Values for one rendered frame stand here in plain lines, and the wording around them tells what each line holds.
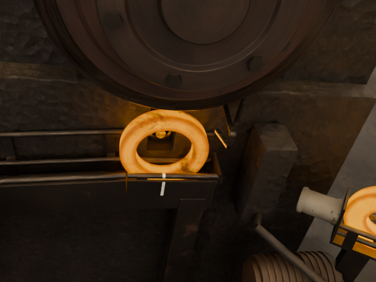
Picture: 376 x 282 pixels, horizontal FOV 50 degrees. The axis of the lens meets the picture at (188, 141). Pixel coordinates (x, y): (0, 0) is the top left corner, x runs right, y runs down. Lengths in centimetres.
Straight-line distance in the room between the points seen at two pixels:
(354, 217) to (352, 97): 26
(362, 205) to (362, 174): 137
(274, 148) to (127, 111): 31
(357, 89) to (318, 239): 96
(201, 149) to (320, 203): 29
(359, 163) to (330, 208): 143
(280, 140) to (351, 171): 142
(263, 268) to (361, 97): 44
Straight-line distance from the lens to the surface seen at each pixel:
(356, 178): 224
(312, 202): 93
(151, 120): 78
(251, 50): 60
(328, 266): 105
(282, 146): 86
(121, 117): 86
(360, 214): 93
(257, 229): 94
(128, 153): 83
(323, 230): 189
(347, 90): 98
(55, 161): 90
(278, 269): 99
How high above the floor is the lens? 130
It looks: 38 degrees down
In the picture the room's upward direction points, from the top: 11 degrees clockwise
